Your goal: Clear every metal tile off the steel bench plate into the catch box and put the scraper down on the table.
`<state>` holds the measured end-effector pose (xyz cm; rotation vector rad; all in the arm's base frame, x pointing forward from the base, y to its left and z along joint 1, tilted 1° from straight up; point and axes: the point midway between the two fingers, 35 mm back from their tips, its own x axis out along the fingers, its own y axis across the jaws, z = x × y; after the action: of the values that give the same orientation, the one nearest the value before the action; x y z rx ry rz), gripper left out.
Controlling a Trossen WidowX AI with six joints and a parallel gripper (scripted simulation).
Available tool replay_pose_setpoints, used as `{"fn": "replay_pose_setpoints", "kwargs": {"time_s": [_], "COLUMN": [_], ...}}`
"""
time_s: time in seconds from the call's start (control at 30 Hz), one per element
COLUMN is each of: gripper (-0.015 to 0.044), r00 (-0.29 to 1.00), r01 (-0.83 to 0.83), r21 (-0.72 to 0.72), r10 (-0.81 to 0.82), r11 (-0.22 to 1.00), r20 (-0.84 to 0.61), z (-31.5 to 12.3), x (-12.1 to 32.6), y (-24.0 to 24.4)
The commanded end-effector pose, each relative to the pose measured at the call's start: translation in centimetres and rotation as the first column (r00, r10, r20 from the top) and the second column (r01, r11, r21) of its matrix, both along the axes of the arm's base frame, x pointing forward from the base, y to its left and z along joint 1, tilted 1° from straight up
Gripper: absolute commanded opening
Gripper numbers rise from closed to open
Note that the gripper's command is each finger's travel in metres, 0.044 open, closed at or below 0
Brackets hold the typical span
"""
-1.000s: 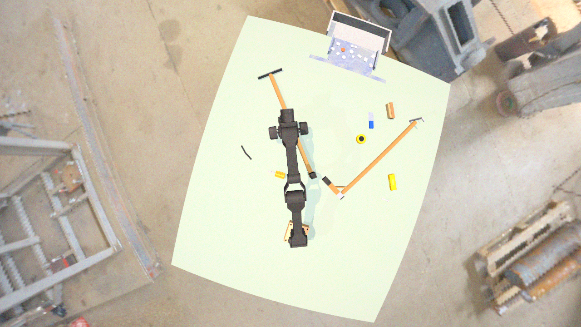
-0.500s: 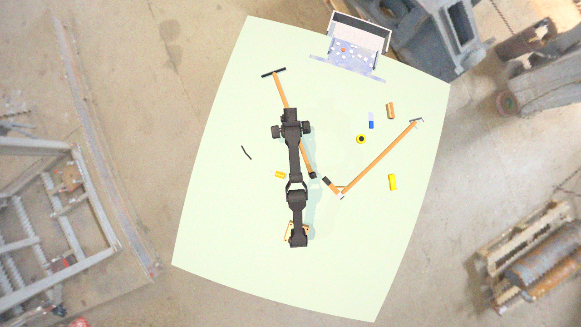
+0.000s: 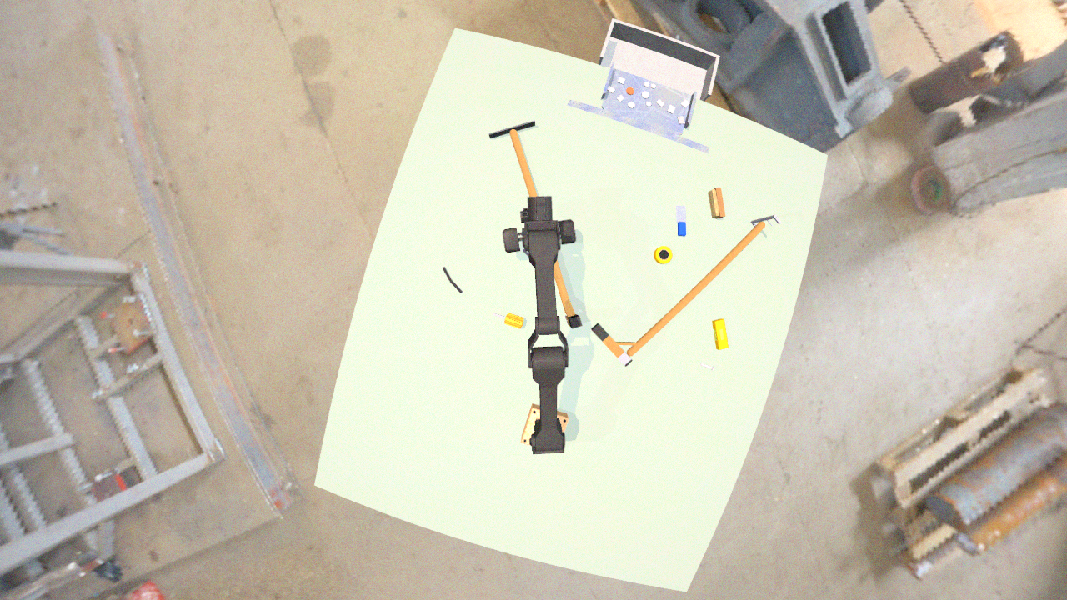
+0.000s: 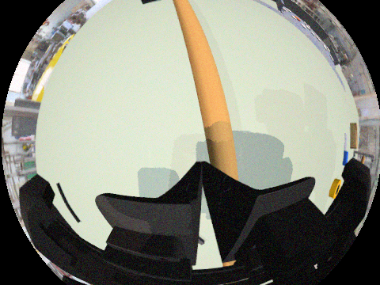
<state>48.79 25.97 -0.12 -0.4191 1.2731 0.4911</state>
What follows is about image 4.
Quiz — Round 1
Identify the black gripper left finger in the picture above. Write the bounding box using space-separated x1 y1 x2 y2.
95 161 203 266

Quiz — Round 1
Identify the tan wooden block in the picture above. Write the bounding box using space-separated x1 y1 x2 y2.
351 123 358 150

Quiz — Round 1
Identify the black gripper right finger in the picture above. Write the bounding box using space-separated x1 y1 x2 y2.
202 161 316 263

